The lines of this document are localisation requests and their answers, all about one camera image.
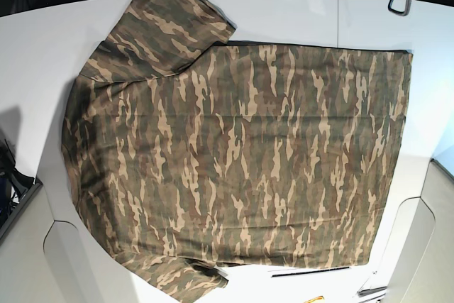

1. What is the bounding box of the grey flat tool bottom right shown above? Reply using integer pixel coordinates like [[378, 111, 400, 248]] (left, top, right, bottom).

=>
[[356, 270, 387, 300]]

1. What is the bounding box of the yellow orange object bottom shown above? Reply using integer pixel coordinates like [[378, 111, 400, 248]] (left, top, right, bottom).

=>
[[305, 296, 325, 303]]

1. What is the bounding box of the black equipment at left edge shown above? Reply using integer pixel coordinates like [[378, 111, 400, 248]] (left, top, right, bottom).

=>
[[1, 139, 35, 216]]

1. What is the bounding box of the camouflage T-shirt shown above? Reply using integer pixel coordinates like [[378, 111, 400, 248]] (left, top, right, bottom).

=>
[[61, 0, 413, 300]]

